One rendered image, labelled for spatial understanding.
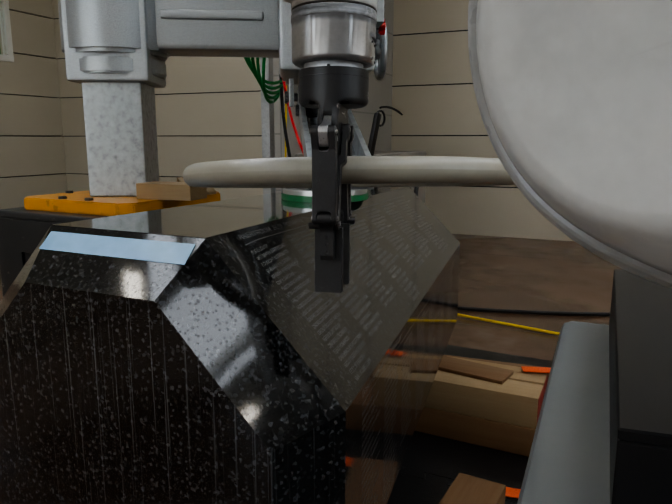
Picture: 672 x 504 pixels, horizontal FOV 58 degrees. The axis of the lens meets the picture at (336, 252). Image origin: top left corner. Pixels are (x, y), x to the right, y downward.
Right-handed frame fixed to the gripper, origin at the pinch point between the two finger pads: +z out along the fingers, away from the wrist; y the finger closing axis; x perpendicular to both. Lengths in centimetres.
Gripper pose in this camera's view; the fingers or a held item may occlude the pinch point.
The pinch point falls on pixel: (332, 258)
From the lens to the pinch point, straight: 67.3
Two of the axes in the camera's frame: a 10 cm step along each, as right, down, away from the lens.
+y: 1.6, -1.2, 9.8
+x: -9.9, -0.2, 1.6
